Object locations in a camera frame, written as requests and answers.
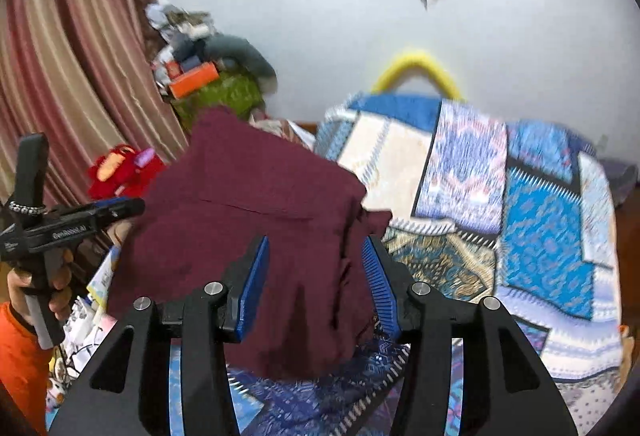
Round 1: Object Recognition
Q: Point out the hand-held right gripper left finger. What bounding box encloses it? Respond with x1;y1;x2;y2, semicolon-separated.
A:
47;235;271;436

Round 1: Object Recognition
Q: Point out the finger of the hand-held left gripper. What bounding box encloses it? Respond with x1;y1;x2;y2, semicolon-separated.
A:
97;197;146;221

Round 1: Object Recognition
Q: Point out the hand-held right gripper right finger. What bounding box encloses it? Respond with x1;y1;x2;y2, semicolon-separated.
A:
361;236;581;436

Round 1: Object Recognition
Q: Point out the maroon corduroy shirt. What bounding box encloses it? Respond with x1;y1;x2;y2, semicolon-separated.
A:
107;108;393;382

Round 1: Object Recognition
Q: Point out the person's left forearm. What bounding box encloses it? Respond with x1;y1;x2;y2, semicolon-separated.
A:
0;301;53;432

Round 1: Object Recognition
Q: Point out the person's left hand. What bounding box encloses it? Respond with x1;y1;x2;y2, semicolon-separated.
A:
7;248;76;332

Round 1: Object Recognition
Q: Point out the red plush toy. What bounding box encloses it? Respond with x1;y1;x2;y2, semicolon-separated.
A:
87;143;166;199

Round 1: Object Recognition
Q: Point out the white printed cloth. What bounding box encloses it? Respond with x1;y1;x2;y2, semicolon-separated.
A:
47;246;126;412

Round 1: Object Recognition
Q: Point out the orange box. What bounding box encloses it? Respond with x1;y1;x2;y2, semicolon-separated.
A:
167;63;220;99

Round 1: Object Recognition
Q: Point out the striped pink curtain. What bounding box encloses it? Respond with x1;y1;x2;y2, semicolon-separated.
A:
0;0;193;217

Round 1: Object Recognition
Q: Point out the pink patterned cloth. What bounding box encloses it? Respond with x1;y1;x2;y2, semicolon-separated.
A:
250;113;321;152

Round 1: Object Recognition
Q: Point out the green bag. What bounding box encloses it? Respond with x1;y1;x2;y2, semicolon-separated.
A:
172;71;266;132

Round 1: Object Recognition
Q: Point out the blue patchwork bedspread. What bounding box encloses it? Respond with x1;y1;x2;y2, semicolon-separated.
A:
165;91;626;436

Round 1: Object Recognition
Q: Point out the pile of mixed clutter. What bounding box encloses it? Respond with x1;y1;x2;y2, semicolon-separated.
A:
145;3;221;87

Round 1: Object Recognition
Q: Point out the grey cloth bundle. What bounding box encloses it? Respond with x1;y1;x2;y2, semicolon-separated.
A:
202;35;278;82

